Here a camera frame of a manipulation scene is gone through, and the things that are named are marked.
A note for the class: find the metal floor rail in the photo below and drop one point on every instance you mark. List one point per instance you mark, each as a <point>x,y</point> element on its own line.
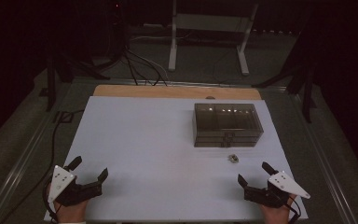
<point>323,155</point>
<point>21,165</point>
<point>199,84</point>

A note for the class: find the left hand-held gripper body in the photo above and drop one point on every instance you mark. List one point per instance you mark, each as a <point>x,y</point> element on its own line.
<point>60,182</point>

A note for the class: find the small round brown knob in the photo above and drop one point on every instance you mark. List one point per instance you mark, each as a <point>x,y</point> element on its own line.
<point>210,97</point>

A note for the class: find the white metal stand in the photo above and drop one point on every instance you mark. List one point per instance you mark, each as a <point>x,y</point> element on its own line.
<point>172,46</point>

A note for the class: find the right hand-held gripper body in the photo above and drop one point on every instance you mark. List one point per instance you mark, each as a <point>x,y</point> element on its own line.
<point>284,183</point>

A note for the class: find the dark equipment rack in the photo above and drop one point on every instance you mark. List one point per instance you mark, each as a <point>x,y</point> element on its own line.
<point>115,31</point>

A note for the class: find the white board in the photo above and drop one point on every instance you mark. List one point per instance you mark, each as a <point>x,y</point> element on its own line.
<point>152,155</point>

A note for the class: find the black tripod stand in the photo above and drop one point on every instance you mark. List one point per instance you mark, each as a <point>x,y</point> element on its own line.
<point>51,87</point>
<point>307,93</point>

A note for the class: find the person's left hand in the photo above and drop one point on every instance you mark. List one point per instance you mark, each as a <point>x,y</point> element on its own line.
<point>71,213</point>

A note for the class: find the person's right hand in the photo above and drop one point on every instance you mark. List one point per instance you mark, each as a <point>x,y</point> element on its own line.
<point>276,214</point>

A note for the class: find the small silver jewelry piece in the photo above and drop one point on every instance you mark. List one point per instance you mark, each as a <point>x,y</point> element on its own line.
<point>233,158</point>

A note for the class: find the smoky transparent drawer box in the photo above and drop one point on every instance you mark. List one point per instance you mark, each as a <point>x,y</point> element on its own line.
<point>227,118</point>

